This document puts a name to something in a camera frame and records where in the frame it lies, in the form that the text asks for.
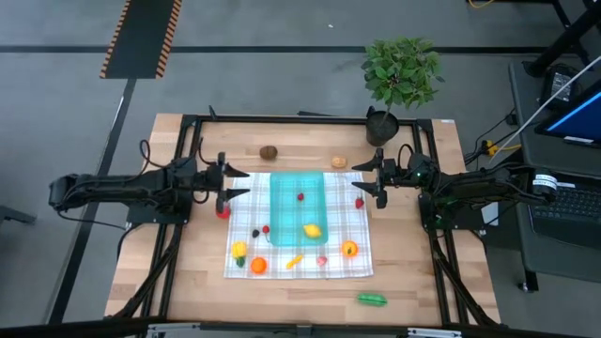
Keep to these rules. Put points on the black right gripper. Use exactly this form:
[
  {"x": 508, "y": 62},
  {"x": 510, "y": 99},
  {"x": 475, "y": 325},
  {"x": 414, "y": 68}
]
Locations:
[{"x": 404, "y": 176}]

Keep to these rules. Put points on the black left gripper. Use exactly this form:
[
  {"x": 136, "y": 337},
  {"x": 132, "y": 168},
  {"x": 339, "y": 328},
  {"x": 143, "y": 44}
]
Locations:
[{"x": 206, "y": 178}]

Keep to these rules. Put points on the large red toy strawberry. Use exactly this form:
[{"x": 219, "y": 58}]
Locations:
[{"x": 224, "y": 214}]

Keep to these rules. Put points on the tan toy potato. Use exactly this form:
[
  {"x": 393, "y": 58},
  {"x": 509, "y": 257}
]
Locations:
[{"x": 338, "y": 162}]

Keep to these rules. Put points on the brown toy kiwi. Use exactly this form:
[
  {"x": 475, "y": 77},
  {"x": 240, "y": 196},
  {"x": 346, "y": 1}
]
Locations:
[{"x": 268, "y": 152}]

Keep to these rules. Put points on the yellow toy bell pepper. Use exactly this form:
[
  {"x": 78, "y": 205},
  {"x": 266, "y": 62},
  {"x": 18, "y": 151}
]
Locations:
[{"x": 239, "y": 250}]

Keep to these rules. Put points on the orange toy tangerine with leaf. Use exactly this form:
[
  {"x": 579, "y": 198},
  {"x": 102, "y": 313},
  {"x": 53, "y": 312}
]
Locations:
[{"x": 349, "y": 248}]

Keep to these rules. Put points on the yellow toy lemon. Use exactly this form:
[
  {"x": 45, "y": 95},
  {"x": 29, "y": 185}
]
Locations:
[{"x": 312, "y": 230}]

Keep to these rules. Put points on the pink toy peach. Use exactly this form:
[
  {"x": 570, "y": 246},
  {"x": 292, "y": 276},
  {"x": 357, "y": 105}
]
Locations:
[{"x": 321, "y": 260}]

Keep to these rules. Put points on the green toy pea pod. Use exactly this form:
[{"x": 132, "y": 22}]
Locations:
[{"x": 372, "y": 299}]

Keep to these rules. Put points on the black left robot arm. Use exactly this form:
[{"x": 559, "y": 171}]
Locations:
[{"x": 108, "y": 185}]

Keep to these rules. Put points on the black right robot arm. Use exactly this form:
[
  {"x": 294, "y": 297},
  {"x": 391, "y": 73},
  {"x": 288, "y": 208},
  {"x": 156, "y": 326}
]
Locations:
[{"x": 479, "y": 185}]

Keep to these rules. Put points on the white checkered cloth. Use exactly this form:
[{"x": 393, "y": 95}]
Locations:
[{"x": 343, "y": 225}]

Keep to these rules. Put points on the red toy cherry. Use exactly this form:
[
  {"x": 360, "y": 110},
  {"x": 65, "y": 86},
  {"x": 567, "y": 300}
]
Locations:
[{"x": 266, "y": 229}]

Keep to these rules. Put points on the teal translucent plastic container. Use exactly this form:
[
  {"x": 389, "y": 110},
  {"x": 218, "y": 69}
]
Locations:
[{"x": 286, "y": 220}]

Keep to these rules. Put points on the plain orange toy orange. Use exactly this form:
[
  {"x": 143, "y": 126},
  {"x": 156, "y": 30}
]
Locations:
[{"x": 258, "y": 265}]

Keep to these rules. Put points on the small white table label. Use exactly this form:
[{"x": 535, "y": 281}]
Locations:
[{"x": 448, "y": 121}]

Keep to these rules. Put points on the yellow toy banana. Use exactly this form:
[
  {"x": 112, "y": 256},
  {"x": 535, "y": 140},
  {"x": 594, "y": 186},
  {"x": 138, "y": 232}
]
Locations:
[{"x": 294, "y": 261}]

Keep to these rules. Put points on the green plant in black pot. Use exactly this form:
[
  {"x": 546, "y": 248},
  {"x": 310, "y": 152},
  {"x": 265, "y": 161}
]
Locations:
[{"x": 399, "y": 70}]

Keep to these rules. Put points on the yellow power plug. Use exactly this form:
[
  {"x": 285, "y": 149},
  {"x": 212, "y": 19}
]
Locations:
[{"x": 491, "y": 147}]

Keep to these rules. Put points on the black floor tape strip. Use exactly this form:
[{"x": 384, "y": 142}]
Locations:
[
  {"x": 235, "y": 49},
  {"x": 76, "y": 258}
]

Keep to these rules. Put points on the black hazard-striped floor ramp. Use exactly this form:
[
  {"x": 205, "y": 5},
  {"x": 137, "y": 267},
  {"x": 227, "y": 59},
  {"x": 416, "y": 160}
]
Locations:
[{"x": 141, "y": 37}]

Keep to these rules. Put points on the thin white rod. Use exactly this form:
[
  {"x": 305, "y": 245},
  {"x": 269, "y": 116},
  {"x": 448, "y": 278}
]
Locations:
[{"x": 544, "y": 110}]

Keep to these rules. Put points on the grey desk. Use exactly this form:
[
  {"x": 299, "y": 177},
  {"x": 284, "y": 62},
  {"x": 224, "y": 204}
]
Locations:
[{"x": 554, "y": 258}]

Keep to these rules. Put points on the black bar with silver brackets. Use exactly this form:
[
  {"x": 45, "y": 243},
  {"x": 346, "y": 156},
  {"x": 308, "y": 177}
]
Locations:
[{"x": 94, "y": 328}]

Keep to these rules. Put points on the computer keyboard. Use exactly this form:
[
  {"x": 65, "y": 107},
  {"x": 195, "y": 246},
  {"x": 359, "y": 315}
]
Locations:
[{"x": 573, "y": 211}]

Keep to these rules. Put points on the black power adapter white label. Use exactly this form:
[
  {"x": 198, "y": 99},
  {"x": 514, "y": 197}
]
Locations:
[{"x": 559, "y": 87}]

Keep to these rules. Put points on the monitor with blue screen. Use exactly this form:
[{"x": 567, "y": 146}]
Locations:
[{"x": 582, "y": 117}]

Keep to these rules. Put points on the grey chair leg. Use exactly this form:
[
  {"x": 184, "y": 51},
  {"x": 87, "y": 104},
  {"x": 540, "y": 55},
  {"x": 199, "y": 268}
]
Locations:
[{"x": 14, "y": 215}]

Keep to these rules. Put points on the black desk leg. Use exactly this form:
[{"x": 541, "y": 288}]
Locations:
[{"x": 563, "y": 40}]

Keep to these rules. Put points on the black aluminium table frame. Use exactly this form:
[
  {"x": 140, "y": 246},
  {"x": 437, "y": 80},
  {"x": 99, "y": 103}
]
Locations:
[{"x": 305, "y": 118}]

